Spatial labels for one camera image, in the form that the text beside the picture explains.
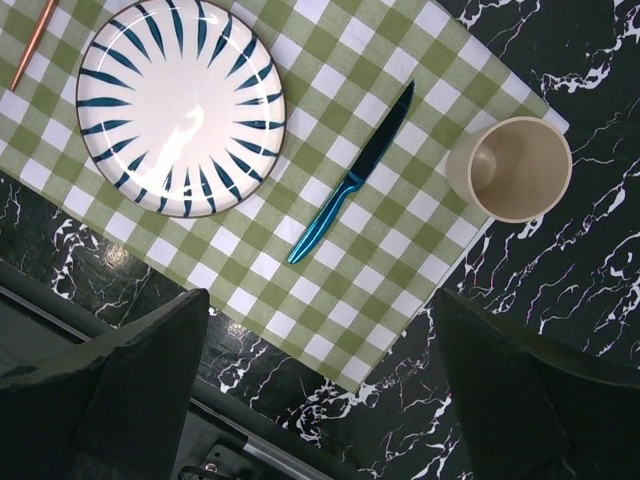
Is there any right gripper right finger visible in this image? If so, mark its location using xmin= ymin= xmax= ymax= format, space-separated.
xmin=433 ymin=289 xmax=639 ymax=479

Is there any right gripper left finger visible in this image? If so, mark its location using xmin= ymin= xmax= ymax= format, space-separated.
xmin=1 ymin=289 xmax=209 ymax=479

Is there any beige paper cup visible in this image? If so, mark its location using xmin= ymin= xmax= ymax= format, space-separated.
xmin=445 ymin=116 xmax=573 ymax=224

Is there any white blue striped plate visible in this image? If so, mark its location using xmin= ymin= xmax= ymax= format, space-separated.
xmin=76 ymin=1 xmax=286 ymax=218

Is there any blue plastic knife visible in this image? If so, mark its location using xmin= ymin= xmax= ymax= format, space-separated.
xmin=287 ymin=80 xmax=415 ymax=265

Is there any green checkered cloth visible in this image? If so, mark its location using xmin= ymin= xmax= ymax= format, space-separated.
xmin=1 ymin=1 xmax=569 ymax=391

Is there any brown wooden fork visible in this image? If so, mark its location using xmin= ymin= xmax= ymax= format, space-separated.
xmin=9 ymin=0 xmax=59 ymax=92

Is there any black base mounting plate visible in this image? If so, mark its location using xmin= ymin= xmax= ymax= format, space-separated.
xmin=1 ymin=264 xmax=359 ymax=479

